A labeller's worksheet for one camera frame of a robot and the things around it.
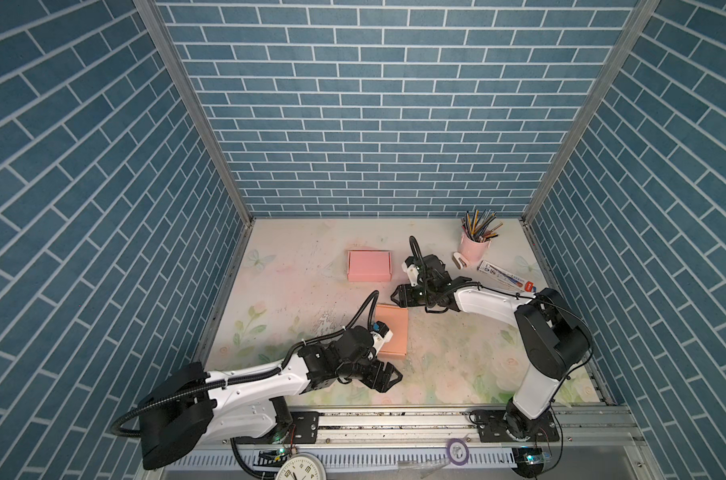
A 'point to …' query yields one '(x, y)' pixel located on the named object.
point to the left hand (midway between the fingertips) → (392, 376)
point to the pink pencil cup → (474, 252)
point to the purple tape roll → (448, 449)
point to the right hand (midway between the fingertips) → (395, 293)
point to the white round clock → (302, 466)
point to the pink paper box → (369, 265)
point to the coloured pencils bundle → (480, 226)
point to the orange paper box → (396, 319)
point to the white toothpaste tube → (506, 276)
